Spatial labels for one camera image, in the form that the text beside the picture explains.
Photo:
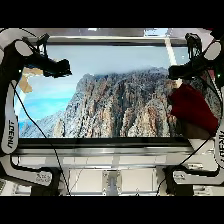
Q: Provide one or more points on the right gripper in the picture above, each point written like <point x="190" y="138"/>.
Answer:
<point x="178" y="71"/>

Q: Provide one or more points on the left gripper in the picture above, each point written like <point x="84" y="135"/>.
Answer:
<point x="57" y="68"/>

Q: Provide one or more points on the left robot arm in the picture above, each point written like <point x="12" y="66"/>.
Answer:
<point x="8" y="70"/>

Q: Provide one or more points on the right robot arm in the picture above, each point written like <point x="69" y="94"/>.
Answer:
<point x="220" y="146"/>

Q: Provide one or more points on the beige garment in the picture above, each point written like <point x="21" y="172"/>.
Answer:
<point x="26" y="83"/>

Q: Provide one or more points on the red garment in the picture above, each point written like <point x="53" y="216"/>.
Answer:
<point x="191" y="105"/>

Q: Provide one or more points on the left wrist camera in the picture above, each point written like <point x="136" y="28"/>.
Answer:
<point x="43" y="39"/>

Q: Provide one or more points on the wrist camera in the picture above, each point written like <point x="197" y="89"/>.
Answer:
<point x="43" y="39"/>
<point x="193" y="40"/>

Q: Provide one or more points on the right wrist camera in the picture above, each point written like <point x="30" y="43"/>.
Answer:
<point x="193" y="40"/>

